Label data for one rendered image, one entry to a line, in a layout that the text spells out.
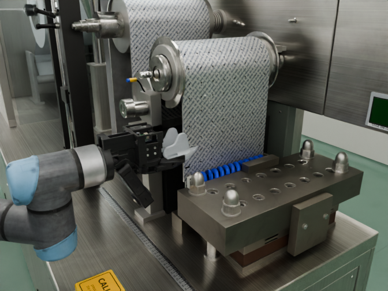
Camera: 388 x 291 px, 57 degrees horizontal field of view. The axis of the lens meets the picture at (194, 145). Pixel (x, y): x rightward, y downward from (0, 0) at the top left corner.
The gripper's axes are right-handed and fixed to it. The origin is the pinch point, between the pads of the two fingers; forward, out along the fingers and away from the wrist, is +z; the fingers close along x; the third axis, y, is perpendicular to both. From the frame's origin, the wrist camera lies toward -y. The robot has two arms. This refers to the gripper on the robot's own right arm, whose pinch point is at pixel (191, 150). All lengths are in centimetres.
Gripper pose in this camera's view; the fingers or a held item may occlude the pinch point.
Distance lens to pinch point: 76.9
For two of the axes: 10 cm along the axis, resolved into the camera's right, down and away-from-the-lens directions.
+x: -5.5, -3.1, 7.7
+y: 0.0, -9.3, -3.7
